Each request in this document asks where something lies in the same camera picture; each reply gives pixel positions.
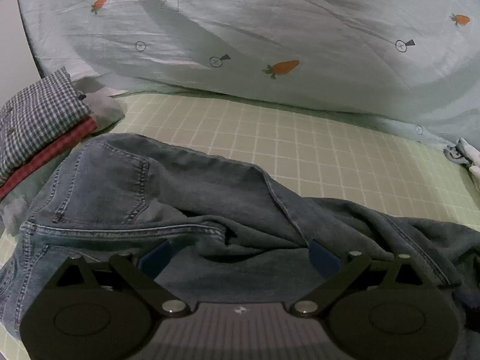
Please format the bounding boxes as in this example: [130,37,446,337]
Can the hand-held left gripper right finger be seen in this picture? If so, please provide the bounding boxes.
[290,241,439,317]

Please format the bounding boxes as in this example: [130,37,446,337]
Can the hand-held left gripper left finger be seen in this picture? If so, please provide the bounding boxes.
[52,241,194,317]

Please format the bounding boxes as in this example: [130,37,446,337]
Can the blue denim jeans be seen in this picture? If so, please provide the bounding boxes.
[0,133,480,342]

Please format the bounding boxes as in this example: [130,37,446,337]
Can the folded red checked garment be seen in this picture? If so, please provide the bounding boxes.
[0,115,97,200]

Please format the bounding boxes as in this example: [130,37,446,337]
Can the folded grey garment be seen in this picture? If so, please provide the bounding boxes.
[73,86,125,130]

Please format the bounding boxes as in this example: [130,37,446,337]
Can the small grey cloth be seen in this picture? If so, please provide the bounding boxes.
[443,137,474,166]

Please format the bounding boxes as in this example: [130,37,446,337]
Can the white garment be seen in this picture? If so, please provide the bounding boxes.
[467,160,480,196]

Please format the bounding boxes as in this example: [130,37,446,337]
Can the folded blue checked shirt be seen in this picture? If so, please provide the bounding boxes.
[0,67,92,186]

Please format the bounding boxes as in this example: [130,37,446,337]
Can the pale blue carrot print blanket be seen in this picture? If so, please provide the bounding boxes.
[17,0,480,151]

